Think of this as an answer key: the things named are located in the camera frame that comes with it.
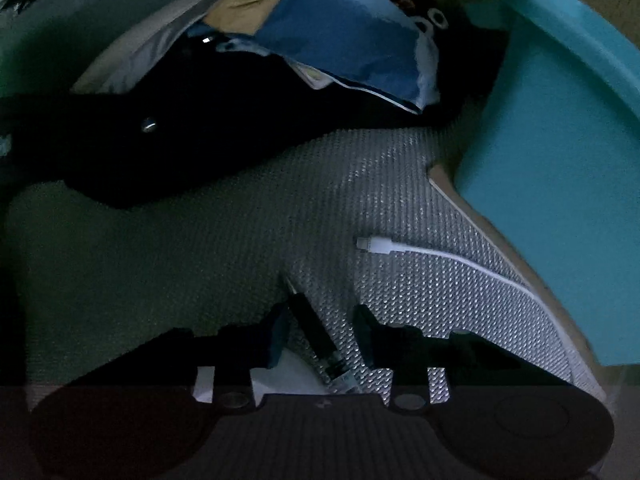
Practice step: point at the white paper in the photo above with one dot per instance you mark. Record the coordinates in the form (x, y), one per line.
(295, 375)

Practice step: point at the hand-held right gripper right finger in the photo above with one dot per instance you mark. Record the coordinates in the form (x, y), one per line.
(367, 336)

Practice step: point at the black pen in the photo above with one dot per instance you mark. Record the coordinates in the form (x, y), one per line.
(312, 325)

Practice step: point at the yellow cloth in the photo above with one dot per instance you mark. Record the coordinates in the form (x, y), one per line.
(240, 12)

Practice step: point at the teal storage box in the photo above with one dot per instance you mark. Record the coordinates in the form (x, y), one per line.
(550, 160)

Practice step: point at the blue cloth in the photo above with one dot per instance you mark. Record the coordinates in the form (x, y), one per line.
(340, 30)

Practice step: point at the black garment with eyelets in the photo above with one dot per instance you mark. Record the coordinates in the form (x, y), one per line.
(425, 10)

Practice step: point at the grey textured mat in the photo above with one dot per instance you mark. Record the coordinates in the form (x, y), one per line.
(350, 195)

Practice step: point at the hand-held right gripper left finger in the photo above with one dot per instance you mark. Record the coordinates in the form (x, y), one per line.
(277, 334)

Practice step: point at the dark clothes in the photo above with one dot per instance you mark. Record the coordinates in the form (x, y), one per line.
(200, 125)

